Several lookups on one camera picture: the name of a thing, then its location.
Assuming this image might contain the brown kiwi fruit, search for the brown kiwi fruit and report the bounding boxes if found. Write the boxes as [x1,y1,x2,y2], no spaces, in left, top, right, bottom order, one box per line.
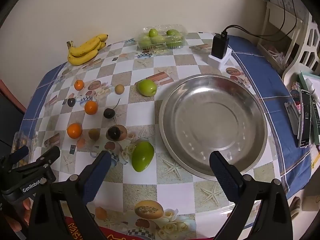
[88,128,100,141]

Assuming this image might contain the oblong green fruit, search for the oblong green fruit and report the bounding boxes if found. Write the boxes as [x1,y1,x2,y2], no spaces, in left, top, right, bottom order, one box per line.
[131,141,155,172]

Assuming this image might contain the tan longan fruit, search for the tan longan fruit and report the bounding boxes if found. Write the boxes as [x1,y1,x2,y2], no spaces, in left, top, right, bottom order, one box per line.
[114,84,125,95]

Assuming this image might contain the small orange tangerine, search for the small orange tangerine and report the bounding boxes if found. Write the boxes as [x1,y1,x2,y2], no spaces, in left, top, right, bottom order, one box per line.
[74,80,85,91]

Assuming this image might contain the round green apple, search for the round green apple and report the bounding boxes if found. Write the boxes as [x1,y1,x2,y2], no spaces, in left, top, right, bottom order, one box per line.
[137,79,157,97]

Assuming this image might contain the clear box of small fruits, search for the clear box of small fruits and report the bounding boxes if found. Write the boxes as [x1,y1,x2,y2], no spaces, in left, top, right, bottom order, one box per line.
[11,131,33,168]

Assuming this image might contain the clear box of green fruits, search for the clear box of green fruits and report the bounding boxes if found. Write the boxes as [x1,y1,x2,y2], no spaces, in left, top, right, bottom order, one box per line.
[134,24,188,50]

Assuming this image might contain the large steel bowl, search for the large steel bowl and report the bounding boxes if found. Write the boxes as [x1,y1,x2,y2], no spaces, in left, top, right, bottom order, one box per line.
[159,74,267,180]

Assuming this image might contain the checkered fruit print tablecloth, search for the checkered fruit print tablecloth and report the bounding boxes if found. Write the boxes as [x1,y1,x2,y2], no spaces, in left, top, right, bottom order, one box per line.
[21,33,319,238]

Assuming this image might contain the grey phone stand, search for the grey phone stand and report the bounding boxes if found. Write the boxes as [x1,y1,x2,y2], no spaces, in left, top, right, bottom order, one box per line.
[284,102,300,136]

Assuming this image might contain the colourful round tin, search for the colourful round tin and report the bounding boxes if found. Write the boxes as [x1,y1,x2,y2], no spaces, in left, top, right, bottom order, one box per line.
[290,82,300,106]

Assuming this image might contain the yellow banana bunch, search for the yellow banana bunch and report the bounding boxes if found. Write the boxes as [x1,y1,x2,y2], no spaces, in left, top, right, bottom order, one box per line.
[67,34,108,66]

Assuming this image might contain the black power adapter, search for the black power adapter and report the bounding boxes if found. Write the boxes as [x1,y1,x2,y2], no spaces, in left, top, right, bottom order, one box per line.
[211,30,229,59]

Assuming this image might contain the white plastic chair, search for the white plastic chair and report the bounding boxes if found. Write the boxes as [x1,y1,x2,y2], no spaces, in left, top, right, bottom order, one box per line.
[282,13,319,87]

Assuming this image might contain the white shelf rack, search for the white shelf rack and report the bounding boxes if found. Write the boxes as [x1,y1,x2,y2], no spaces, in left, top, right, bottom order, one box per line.
[258,0,309,74]

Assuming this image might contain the black charger cable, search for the black charger cable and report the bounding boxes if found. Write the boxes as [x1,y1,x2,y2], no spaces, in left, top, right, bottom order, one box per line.
[222,0,299,43]

